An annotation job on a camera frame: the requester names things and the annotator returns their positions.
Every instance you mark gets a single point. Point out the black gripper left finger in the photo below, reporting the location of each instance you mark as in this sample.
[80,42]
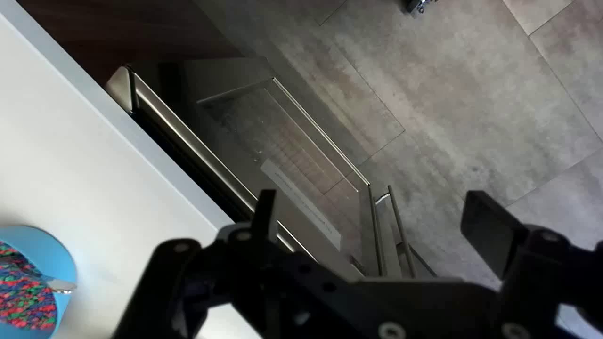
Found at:
[252,270]

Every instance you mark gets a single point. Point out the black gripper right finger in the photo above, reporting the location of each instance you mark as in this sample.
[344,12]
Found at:
[497,232]

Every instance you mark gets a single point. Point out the black wheeled object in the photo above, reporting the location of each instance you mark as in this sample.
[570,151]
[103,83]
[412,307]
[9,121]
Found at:
[418,4]

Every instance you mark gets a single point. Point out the blue bowl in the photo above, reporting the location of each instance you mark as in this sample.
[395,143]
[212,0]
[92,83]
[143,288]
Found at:
[58,256]

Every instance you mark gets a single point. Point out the colourful beads filling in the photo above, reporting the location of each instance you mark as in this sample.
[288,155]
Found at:
[22,294]

